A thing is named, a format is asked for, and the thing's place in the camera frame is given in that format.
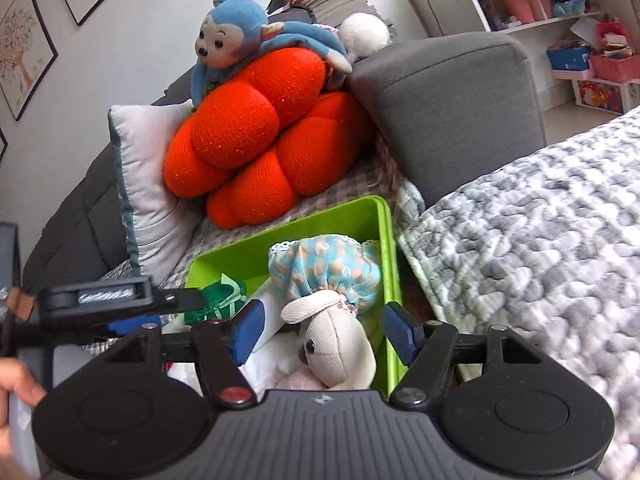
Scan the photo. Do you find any green felt soft toy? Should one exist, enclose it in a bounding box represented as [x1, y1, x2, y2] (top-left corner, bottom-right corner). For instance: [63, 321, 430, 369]
[184, 274, 246, 325]

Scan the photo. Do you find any pink plush towel toy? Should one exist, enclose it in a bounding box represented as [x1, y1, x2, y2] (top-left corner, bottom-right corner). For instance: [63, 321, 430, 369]
[274, 365, 328, 391]

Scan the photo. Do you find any bunny doll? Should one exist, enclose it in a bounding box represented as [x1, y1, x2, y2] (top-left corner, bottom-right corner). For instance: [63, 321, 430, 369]
[268, 234, 381, 390]

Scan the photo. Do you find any person's left hand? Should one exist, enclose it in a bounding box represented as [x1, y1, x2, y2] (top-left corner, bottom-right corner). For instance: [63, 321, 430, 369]
[0, 358, 46, 457]

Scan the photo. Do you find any green plastic bin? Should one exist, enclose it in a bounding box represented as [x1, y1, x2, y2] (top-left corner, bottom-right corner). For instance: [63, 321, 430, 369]
[183, 195, 406, 396]

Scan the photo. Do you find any white teal-trimmed pillow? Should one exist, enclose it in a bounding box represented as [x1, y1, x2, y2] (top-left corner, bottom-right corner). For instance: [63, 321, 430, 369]
[107, 101, 203, 285]

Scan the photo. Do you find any grey white quilted blanket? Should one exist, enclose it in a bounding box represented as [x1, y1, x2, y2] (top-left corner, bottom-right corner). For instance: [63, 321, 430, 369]
[395, 110, 639, 479]

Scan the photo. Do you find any orange knot cushion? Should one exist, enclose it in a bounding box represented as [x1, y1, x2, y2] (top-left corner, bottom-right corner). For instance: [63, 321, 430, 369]
[163, 47, 374, 230]

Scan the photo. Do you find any framed tree picture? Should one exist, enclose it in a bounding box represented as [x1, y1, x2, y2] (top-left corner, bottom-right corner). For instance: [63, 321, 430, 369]
[0, 0, 58, 122]

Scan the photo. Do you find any blue monkey plush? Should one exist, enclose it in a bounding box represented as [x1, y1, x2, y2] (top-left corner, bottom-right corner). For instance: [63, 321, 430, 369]
[190, 0, 352, 106]

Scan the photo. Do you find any white round plush ball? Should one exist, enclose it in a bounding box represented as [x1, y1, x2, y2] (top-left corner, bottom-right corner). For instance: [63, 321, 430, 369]
[337, 13, 390, 63]

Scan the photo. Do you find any white shelf unit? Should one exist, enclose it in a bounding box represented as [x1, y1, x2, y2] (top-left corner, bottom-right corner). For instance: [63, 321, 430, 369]
[414, 0, 640, 116]

